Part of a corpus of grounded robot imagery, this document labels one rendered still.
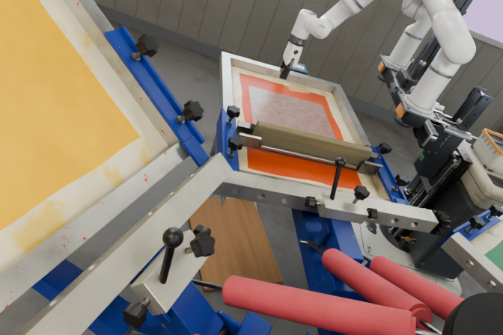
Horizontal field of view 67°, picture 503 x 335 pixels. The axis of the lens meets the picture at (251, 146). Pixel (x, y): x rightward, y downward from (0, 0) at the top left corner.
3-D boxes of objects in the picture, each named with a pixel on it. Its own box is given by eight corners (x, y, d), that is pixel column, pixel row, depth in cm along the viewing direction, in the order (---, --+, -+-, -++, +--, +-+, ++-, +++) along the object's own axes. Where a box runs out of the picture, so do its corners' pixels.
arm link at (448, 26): (433, -46, 136) (433, -43, 121) (475, 45, 143) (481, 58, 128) (394, -22, 144) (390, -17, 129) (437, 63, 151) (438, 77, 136)
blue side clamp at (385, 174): (358, 156, 144) (367, 142, 140) (369, 158, 145) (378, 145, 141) (385, 217, 120) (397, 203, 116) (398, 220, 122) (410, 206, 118)
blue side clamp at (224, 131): (215, 124, 129) (221, 107, 125) (230, 127, 131) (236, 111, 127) (216, 186, 106) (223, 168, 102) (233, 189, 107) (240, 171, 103)
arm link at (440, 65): (451, 73, 150) (477, 36, 141) (453, 83, 139) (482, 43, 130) (428, 62, 151) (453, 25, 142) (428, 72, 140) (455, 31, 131)
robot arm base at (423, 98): (433, 105, 161) (456, 73, 152) (442, 120, 150) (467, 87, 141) (400, 93, 159) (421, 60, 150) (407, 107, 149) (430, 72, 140)
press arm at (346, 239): (317, 213, 104) (325, 201, 101) (337, 217, 105) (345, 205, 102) (332, 268, 90) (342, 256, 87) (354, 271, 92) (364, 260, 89)
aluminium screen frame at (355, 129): (219, 58, 166) (221, 51, 164) (337, 90, 181) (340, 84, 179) (221, 185, 105) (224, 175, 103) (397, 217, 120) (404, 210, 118)
